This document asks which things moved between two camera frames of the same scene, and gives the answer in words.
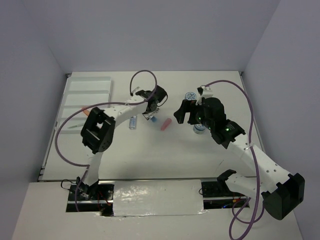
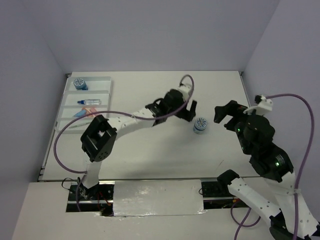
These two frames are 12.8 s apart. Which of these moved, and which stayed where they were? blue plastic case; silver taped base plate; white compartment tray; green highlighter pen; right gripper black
Moved: right gripper black; blue plastic case
Stayed: green highlighter pen; silver taped base plate; white compartment tray
